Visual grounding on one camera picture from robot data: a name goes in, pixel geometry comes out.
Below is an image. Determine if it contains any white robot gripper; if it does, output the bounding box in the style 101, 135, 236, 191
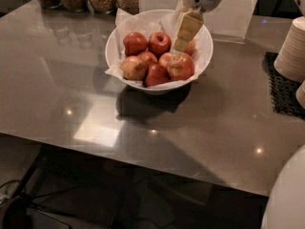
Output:
172, 0, 222, 52

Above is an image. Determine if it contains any white bowl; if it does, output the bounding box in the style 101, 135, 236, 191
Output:
105, 10, 214, 94

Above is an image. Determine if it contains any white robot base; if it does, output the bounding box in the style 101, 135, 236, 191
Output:
260, 146, 305, 229

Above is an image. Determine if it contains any yellow-red apple back right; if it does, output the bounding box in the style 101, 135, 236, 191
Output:
184, 39, 195, 56

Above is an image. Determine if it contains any red apple back middle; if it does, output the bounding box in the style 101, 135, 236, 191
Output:
148, 31, 172, 57

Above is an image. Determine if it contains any small orange apple centre right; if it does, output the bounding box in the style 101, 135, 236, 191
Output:
158, 52, 173, 69

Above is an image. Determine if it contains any large red apple front right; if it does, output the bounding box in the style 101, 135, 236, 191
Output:
168, 53, 194, 81

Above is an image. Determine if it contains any small red apple centre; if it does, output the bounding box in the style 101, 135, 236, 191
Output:
137, 51, 158, 66

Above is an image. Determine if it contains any red apple back left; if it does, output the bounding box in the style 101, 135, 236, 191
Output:
123, 31, 148, 55

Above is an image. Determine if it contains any white paper bowl liner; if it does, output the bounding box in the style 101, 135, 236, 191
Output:
105, 10, 214, 94

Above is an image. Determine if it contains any red apple front middle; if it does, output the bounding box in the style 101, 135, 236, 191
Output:
145, 64, 170, 87

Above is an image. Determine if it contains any clear acrylic sign holder right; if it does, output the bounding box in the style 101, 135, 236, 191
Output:
204, 0, 257, 44

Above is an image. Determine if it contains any stack of paper cups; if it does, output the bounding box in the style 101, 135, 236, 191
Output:
295, 80, 305, 109
274, 16, 305, 83

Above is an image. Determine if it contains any black rubber mat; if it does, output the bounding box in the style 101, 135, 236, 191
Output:
264, 52, 305, 119

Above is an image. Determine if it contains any dark round object on floor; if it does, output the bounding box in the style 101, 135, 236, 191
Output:
0, 197, 31, 229

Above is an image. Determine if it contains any black cable on floor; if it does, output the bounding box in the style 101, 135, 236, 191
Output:
0, 178, 77, 221

